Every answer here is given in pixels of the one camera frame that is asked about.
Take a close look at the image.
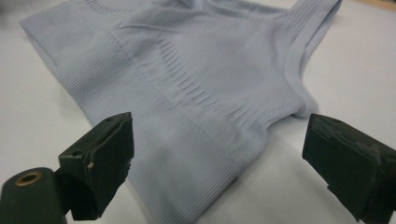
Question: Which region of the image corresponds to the light blue ribbed sports bra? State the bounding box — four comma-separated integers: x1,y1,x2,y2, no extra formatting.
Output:
19,0,344,224

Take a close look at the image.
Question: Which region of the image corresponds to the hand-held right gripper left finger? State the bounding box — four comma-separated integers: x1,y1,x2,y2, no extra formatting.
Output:
57,111,135,221

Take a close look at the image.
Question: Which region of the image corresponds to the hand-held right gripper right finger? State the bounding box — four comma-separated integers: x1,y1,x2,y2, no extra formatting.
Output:
302,113,396,224

